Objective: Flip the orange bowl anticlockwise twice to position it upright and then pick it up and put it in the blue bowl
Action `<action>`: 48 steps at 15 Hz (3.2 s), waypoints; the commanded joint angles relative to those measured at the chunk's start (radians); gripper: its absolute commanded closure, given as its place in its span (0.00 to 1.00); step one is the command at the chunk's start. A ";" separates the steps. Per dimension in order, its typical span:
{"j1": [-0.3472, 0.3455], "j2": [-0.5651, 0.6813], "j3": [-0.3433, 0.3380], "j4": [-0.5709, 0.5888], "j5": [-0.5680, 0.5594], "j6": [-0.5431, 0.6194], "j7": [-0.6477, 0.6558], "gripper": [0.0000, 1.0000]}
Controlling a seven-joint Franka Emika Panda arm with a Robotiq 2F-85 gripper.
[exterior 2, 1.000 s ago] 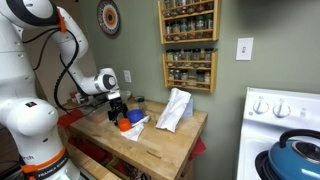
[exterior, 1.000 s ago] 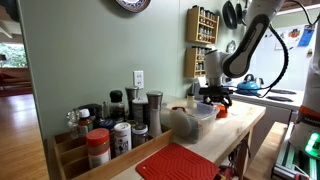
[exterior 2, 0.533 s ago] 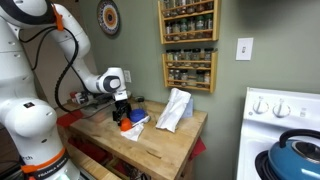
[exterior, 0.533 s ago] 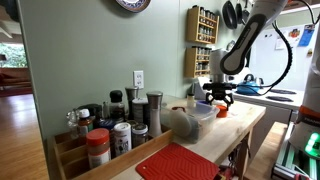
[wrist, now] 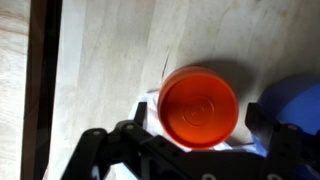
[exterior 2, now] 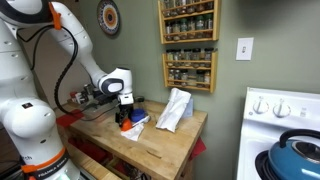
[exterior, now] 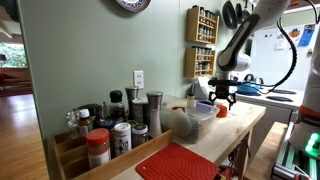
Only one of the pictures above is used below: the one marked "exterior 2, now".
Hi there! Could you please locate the black stove burner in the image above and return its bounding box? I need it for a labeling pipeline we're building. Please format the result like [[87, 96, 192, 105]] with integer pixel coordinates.
[[254, 149, 278, 180]]

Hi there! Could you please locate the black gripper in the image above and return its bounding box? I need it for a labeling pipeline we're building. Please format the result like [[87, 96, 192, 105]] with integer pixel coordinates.
[[115, 103, 134, 127]]

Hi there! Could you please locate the wooden spice rack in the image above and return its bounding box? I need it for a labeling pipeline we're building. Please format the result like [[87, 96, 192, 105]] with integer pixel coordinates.
[[162, 48, 218, 94], [157, 0, 221, 45]]

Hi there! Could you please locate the white stove knob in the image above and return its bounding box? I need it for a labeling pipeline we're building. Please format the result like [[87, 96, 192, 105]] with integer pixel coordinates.
[[253, 96, 270, 115], [272, 98, 292, 118]]

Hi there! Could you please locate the red cloth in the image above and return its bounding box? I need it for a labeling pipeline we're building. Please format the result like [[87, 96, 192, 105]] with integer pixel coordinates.
[[189, 137, 207, 161]]

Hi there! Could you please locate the clear plastic container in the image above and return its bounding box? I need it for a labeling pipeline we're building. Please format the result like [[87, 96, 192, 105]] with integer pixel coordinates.
[[79, 96, 120, 118]]

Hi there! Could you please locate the red silicone mat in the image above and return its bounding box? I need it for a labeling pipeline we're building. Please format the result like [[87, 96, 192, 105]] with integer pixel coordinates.
[[55, 109, 85, 128]]

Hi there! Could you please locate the blue kettle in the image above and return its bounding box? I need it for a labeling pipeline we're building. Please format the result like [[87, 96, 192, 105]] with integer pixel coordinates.
[[268, 129, 320, 180]]

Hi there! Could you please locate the white light switch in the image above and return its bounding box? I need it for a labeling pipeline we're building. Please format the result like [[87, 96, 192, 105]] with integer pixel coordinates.
[[235, 37, 255, 62]]

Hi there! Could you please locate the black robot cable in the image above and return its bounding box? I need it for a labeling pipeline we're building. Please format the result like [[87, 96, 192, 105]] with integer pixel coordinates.
[[16, 23, 119, 122]]

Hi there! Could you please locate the white stove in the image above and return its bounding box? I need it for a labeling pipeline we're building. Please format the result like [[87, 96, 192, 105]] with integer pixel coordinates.
[[236, 87, 320, 180]]

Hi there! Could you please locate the decorative wall plate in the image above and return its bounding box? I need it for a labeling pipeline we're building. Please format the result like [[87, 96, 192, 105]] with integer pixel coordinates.
[[96, 0, 122, 36]]

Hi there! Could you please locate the small orange bowl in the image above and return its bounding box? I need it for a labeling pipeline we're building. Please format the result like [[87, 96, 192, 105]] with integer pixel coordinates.
[[120, 118, 133, 132]]

